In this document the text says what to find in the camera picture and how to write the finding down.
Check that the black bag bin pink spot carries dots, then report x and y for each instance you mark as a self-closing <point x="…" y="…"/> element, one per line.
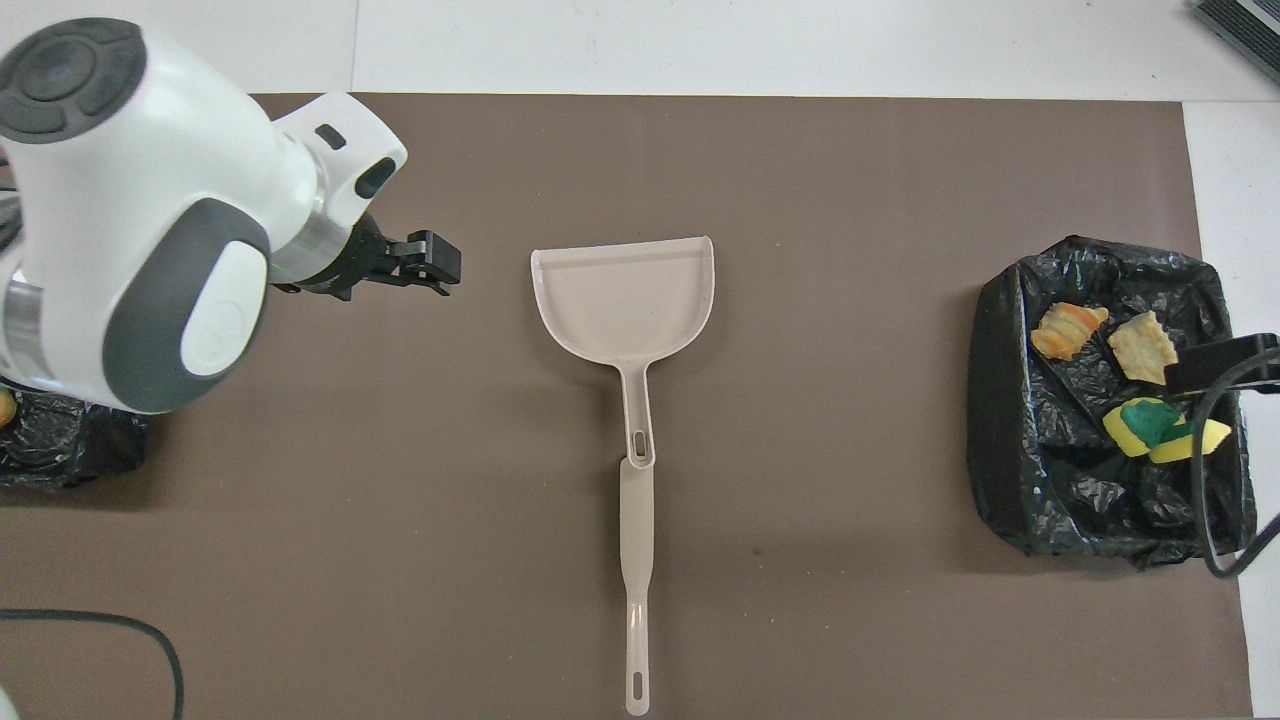
<point x="70" y="445"/>

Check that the brown table mat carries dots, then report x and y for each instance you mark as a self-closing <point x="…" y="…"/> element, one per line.
<point x="800" y="620"/>

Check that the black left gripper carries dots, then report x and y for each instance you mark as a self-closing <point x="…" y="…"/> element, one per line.
<point x="345" y="255"/>

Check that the yellow sponge piece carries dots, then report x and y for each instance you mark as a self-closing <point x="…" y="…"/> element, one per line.
<point x="1140" y="425"/>
<point x="1195" y="440"/>

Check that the dark grey ribbed panel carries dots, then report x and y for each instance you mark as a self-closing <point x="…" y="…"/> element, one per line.
<point x="1245" y="25"/>

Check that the beige hand brush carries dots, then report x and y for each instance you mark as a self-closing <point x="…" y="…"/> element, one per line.
<point x="636" y="520"/>

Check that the orange striped croissant toy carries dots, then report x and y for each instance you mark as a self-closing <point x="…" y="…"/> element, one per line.
<point x="1068" y="332"/>

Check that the black bag lined bin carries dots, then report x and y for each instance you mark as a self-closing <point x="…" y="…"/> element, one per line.
<point x="1060" y="480"/>

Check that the pale bread chunk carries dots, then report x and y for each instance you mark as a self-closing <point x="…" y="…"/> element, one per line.
<point x="1140" y="348"/>

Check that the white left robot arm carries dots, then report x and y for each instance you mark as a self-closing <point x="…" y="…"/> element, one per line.
<point x="130" y="200"/>

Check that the beige plastic dustpan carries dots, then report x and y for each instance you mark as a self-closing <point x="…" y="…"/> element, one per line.
<point x="620" y="300"/>

